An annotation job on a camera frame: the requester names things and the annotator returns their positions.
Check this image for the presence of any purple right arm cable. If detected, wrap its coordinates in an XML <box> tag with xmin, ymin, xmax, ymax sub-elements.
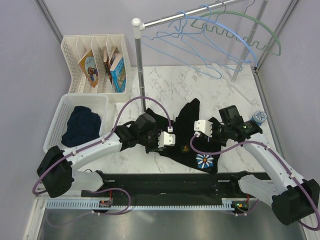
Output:
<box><xmin>189</xmin><ymin>129</ymin><xmax>320</xmax><ymax>231</ymax></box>

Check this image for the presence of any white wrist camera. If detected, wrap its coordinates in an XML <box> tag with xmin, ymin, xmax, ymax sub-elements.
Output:
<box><xmin>193</xmin><ymin>119</ymin><xmax>213</xmax><ymax>138</ymax></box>
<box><xmin>158</xmin><ymin>126</ymin><xmax>176</xmax><ymax>148</ymax></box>

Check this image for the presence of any light blue wire hanger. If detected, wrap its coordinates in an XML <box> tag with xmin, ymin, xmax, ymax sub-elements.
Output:
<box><xmin>141</xmin><ymin>19</ymin><xmax>223</xmax><ymax>79</ymax></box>

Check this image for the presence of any white slotted cable duct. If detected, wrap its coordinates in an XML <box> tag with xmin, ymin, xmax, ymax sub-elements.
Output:
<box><xmin>45</xmin><ymin>199</ymin><xmax>249</xmax><ymax>211</ymax></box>

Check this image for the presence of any dark thin book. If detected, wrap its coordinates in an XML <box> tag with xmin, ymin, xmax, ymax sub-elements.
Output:
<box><xmin>103</xmin><ymin>46</ymin><xmax>119</xmax><ymax>83</ymax></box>

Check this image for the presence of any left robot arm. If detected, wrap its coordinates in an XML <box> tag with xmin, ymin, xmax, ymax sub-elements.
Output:
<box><xmin>36</xmin><ymin>113</ymin><xmax>172</xmax><ymax>198</ymax></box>

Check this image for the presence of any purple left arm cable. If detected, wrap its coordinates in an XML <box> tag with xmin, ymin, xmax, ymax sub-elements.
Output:
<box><xmin>32</xmin><ymin>96</ymin><xmax>173</xmax><ymax>196</ymax></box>

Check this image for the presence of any white file organizer rack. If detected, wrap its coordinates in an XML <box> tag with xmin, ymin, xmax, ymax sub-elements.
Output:
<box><xmin>60</xmin><ymin>33</ymin><xmax>134</xmax><ymax>103</ymax></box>

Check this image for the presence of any metal clothes rack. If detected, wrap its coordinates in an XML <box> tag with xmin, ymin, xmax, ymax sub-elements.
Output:
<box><xmin>131</xmin><ymin>0</ymin><xmax>268</xmax><ymax>111</ymax></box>

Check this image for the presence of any navy blue cloth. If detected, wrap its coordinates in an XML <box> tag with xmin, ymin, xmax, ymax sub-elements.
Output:
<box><xmin>61</xmin><ymin>106</ymin><xmax>102</xmax><ymax>148</ymax></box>

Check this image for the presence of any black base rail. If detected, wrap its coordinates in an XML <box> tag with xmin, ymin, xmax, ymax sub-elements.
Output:
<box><xmin>79</xmin><ymin>171</ymin><xmax>261</xmax><ymax>201</ymax></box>

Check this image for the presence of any black t-shirt with daisy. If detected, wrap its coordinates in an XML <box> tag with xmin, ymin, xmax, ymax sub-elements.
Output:
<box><xmin>139</xmin><ymin>97</ymin><xmax>225</xmax><ymax>175</ymax></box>

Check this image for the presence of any blue plastic curved hanger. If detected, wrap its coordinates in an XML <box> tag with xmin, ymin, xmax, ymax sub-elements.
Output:
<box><xmin>169</xmin><ymin>5</ymin><xmax>258</xmax><ymax>67</ymax></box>

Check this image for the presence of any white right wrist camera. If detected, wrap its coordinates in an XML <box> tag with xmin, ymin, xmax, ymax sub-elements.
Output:
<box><xmin>193</xmin><ymin>119</ymin><xmax>213</xmax><ymax>138</ymax></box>

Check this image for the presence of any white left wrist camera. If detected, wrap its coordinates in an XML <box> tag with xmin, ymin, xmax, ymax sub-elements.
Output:
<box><xmin>158</xmin><ymin>126</ymin><xmax>176</xmax><ymax>148</ymax></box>

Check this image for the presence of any blue illustrated book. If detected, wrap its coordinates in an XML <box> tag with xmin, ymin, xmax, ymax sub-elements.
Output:
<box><xmin>110</xmin><ymin>53</ymin><xmax>127</xmax><ymax>93</ymax></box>

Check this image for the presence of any green plastic curved hanger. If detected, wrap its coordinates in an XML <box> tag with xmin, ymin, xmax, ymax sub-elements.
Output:
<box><xmin>190</xmin><ymin>1</ymin><xmax>282</xmax><ymax>56</ymax></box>

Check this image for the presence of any blue round container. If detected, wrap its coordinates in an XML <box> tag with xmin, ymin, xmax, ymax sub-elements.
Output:
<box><xmin>251</xmin><ymin>110</ymin><xmax>267</xmax><ymax>126</ymax></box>

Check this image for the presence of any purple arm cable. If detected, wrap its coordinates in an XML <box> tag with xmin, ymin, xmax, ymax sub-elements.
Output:
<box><xmin>189</xmin><ymin>129</ymin><xmax>320</xmax><ymax>231</ymax></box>
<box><xmin>32</xmin><ymin>96</ymin><xmax>173</xmax><ymax>196</ymax></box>

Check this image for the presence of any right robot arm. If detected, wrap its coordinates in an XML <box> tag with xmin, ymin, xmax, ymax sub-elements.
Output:
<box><xmin>211</xmin><ymin>105</ymin><xmax>320</xmax><ymax>226</ymax></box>

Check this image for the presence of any white plastic laundry basket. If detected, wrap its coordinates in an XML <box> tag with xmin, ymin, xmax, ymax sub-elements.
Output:
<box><xmin>43</xmin><ymin>93</ymin><xmax>116</xmax><ymax>152</ymax></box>

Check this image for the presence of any orange illustrated book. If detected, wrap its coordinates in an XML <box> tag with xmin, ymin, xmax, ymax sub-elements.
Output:
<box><xmin>78</xmin><ymin>49</ymin><xmax>99</xmax><ymax>88</ymax></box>

